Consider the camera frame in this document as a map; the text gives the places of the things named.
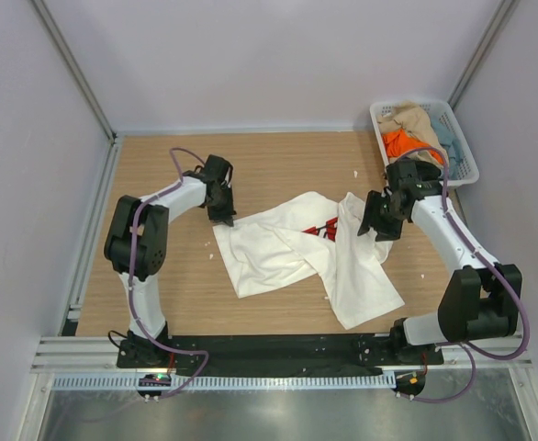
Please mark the left corner aluminium post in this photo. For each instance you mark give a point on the left corner aluminium post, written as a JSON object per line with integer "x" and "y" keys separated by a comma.
{"x": 72, "y": 66}

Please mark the light blue garment in basket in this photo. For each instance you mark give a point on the light blue garment in basket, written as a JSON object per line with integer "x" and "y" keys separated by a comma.
{"x": 452, "y": 147}

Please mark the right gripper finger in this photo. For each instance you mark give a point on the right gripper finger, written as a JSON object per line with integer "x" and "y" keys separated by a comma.
{"x": 388, "y": 230}
{"x": 372, "y": 218}

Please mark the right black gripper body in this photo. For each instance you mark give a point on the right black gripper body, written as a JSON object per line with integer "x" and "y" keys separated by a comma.
{"x": 380, "y": 213}

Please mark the beige garment in basket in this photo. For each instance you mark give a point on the beige garment in basket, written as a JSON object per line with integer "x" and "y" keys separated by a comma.
{"x": 414, "y": 120}

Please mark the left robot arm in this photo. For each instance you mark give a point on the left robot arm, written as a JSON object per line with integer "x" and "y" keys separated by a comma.
{"x": 136, "y": 247}

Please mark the corner aluminium post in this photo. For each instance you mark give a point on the corner aluminium post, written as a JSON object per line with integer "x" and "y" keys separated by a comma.
{"x": 487, "y": 41}
{"x": 72, "y": 66}

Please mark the right corner aluminium post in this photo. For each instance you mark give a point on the right corner aluminium post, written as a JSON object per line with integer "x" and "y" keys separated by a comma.
{"x": 487, "y": 41}

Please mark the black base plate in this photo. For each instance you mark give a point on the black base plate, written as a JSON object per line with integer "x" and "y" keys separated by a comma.
{"x": 278, "y": 356}

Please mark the orange garment in basket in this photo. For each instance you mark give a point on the orange garment in basket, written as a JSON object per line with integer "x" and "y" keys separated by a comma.
{"x": 398, "y": 143}

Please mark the aluminium rail frame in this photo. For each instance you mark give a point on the aluminium rail frame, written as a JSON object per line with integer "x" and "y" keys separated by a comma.
{"x": 73, "y": 354}

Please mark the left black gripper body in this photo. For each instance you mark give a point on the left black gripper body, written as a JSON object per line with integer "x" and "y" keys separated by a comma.
{"x": 220, "y": 202}

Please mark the black garment in basket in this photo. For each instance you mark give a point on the black garment in basket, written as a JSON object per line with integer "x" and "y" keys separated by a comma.
{"x": 428, "y": 171}

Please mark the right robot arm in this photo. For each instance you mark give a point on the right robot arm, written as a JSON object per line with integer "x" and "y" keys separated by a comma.
{"x": 481, "y": 306}

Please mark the white t shirt red print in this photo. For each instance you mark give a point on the white t shirt red print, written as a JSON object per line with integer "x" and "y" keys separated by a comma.
{"x": 312, "y": 235}

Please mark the white plastic basket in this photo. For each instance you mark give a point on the white plastic basket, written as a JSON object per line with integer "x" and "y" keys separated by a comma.
{"x": 440, "y": 110}

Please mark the white slotted cable duct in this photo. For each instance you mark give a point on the white slotted cable duct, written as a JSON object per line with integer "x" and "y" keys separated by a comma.
{"x": 137, "y": 381}

